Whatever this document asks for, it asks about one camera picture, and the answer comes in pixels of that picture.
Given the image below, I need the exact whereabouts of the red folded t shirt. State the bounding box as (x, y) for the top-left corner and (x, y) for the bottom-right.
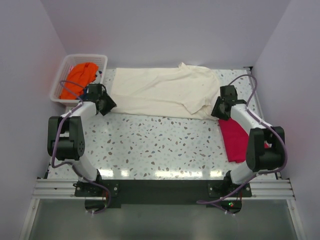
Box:
(218, 117), (272, 165)

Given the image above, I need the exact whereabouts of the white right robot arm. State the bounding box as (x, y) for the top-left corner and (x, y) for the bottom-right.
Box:
(211, 85), (288, 197)

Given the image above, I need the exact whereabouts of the blue t shirt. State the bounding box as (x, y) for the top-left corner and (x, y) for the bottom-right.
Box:
(80, 83), (103, 102)

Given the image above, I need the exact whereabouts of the aluminium frame rail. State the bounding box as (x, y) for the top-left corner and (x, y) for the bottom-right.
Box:
(32, 179), (295, 200)

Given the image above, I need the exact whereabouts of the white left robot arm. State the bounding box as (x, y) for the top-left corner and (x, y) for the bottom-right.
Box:
(47, 83), (117, 196)

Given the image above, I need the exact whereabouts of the white plastic basket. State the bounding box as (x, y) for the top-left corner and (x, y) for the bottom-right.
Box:
(49, 54), (108, 107)

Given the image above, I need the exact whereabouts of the cream t shirt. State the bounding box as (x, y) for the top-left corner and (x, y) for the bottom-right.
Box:
(110, 62), (221, 120)

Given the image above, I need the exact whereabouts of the orange t shirt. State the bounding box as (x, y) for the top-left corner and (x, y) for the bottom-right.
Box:
(59, 62), (99, 100)

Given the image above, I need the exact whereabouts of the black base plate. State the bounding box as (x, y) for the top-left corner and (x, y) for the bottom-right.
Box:
(73, 179), (238, 210)

